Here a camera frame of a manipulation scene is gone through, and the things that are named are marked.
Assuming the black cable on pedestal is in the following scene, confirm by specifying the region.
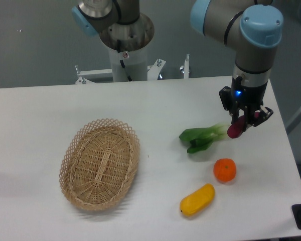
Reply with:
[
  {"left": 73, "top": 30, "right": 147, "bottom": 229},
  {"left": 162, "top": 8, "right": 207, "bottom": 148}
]
[{"left": 116, "top": 39, "right": 133, "bottom": 82}]

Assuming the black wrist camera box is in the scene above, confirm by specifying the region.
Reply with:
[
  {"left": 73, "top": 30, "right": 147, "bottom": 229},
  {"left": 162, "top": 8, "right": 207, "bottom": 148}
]
[{"left": 219, "top": 86, "right": 232, "bottom": 110}]

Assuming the orange tangerine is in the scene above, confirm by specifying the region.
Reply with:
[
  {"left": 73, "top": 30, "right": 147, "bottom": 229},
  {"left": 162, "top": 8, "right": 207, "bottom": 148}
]
[{"left": 213, "top": 158, "right": 237, "bottom": 182}]

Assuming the green bok choy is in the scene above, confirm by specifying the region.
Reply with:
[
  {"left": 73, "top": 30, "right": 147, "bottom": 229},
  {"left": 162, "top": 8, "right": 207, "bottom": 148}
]
[{"left": 179, "top": 123, "right": 230, "bottom": 154}]

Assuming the white metal base frame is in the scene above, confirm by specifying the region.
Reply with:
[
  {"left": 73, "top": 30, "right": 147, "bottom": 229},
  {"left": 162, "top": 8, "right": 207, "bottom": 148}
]
[{"left": 74, "top": 53, "right": 191, "bottom": 85}]

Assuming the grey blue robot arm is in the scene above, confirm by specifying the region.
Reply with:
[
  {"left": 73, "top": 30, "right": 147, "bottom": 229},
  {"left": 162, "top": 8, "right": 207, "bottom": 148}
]
[{"left": 71, "top": 1, "right": 283, "bottom": 132}]

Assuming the purple sweet potato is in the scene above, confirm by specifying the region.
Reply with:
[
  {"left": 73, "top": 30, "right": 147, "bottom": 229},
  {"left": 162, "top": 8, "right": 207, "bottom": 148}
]
[{"left": 227, "top": 115, "right": 245, "bottom": 139}]

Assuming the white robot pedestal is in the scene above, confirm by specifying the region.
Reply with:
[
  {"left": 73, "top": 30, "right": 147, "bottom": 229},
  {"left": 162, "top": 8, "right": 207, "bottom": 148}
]
[{"left": 98, "top": 14, "right": 156, "bottom": 82}]

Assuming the yellow mango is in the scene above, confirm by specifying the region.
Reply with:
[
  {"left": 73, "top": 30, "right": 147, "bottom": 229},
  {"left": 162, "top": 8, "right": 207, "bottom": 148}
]
[{"left": 180, "top": 183, "right": 215, "bottom": 217}]

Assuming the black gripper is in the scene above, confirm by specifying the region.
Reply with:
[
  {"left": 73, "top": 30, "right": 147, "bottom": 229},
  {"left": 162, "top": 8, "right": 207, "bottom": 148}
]
[{"left": 231, "top": 76, "right": 273, "bottom": 130}]

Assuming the woven wicker basket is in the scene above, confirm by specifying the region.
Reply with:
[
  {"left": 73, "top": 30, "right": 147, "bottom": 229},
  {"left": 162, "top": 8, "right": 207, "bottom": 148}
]
[{"left": 59, "top": 118, "right": 140, "bottom": 211}]

